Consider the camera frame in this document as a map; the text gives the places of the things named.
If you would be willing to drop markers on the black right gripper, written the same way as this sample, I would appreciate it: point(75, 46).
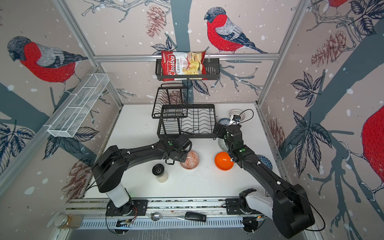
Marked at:
point(223, 130)

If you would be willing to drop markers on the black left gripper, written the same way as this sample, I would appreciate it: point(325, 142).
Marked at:
point(184, 157)

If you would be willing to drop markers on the green patterned bowl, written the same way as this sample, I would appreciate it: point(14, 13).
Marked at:
point(222, 145)

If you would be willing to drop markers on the red patterned bowl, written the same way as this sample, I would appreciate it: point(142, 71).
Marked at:
point(192, 161)

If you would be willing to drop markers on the black wire dish rack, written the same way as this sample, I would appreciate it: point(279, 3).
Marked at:
point(179, 117)

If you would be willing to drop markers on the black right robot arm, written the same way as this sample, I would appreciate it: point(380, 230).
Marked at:
point(289, 207)

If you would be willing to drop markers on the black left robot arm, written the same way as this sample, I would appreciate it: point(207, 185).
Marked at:
point(109, 168)

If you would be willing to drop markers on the blue floral bowl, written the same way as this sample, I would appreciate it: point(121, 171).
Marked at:
point(224, 121)

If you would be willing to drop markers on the white brown lattice bowl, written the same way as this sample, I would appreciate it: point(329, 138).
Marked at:
point(237, 112)

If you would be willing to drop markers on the black lid jar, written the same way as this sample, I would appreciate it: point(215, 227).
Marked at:
point(160, 173)

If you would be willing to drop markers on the orange plastic bowl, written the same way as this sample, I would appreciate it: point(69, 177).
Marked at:
point(223, 161)

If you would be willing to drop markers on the blue geometric patterned bowl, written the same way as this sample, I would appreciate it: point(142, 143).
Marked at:
point(265, 161)

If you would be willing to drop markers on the black car key fob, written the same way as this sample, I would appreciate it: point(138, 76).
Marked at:
point(196, 217)

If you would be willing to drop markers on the metal spoon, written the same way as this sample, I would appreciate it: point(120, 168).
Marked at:
point(157, 216)

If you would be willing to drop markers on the red cassava chips bag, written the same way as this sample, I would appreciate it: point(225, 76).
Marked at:
point(182, 63)

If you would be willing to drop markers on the glass jar with spice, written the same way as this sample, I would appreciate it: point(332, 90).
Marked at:
point(68, 221)

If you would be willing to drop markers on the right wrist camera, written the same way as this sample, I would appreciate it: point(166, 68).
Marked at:
point(235, 119)

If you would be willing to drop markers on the black wall shelf basket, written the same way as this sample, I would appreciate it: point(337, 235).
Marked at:
point(212, 68)

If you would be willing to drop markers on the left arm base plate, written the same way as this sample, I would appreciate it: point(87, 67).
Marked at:
point(131, 208)

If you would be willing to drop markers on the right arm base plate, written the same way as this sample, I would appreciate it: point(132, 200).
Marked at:
point(233, 206)

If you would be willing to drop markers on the white wire mesh basket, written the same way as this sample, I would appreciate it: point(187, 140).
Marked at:
point(81, 102)

